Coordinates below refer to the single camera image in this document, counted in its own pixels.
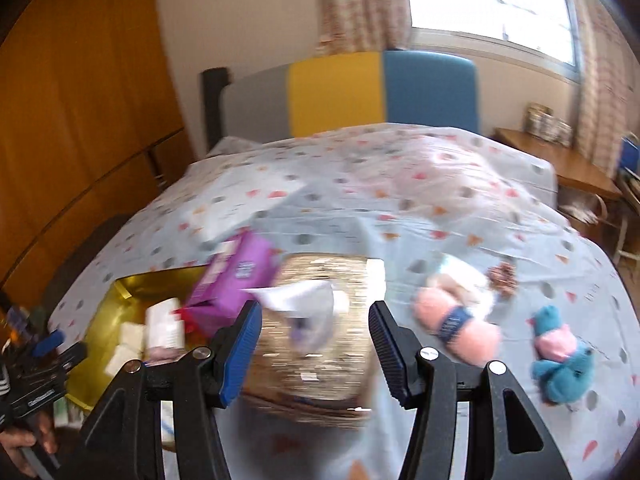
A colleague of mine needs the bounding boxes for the purple tissue carton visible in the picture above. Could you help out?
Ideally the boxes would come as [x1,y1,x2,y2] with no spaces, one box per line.
[182,230,278,338]

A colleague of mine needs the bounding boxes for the left floral curtain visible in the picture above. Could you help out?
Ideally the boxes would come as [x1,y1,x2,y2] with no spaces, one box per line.
[317,0,411,55]

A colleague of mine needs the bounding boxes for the patterned plastic tablecloth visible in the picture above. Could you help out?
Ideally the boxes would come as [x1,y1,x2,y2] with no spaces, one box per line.
[49,124,639,479]

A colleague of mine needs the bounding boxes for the red plush sock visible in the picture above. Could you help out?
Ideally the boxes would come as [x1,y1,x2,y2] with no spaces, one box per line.
[175,308,200,335]

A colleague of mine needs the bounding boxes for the wooden wardrobe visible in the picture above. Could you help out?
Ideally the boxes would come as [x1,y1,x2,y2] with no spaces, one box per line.
[1,0,194,304]

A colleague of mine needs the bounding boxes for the gold metal tray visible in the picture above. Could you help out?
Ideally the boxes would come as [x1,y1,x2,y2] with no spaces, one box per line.
[66,266,205,413]

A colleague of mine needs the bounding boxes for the right floral curtain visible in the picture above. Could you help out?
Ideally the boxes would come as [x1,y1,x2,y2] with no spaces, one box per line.
[572,0,639,178]

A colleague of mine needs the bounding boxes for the white wet wipes pack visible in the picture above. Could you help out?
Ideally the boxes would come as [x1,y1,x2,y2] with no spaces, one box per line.
[427,254,495,308]

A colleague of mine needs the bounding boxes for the window with metal frame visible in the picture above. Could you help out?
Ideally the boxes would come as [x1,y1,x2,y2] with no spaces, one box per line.
[410,0,578,81]

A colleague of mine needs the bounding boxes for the blue plush toy pink shirt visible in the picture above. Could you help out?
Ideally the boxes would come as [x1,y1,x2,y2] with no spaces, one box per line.
[530,306,594,404]

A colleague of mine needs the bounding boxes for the grey yellow blue headboard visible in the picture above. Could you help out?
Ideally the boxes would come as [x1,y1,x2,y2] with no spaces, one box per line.
[220,50,480,143]

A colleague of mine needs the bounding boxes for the pink fuzzy socks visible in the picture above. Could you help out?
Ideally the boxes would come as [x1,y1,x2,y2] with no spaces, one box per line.
[413,287,501,367]

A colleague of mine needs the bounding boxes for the packages on desk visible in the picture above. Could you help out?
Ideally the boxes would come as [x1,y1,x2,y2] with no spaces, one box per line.
[524,103,573,148]

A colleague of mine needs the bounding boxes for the person's left hand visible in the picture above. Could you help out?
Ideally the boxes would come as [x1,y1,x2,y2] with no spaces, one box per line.
[0,411,58,478]

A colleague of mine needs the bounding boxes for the thin brown satin scrunchie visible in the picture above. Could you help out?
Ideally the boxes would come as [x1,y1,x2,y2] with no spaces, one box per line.
[486,261,518,299]

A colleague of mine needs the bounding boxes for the blue folding chair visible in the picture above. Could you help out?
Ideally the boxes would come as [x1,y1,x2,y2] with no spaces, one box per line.
[618,132,640,174]

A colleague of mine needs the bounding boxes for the beige cloth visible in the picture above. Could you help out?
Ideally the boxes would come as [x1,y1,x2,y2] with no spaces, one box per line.
[104,344,141,377]

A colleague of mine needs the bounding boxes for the floral curtain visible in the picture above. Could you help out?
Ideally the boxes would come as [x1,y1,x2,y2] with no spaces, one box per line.
[572,0,639,178]
[317,0,411,55]

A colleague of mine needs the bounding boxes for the white handbag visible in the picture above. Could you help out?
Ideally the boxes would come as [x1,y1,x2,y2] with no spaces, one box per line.
[558,188,608,232]

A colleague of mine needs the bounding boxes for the ornate gold tissue box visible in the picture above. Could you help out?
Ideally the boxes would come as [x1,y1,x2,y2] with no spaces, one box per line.
[242,252,386,429]

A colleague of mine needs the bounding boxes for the wooden side desk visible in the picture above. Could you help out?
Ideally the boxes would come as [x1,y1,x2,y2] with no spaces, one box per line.
[494,128,623,200]

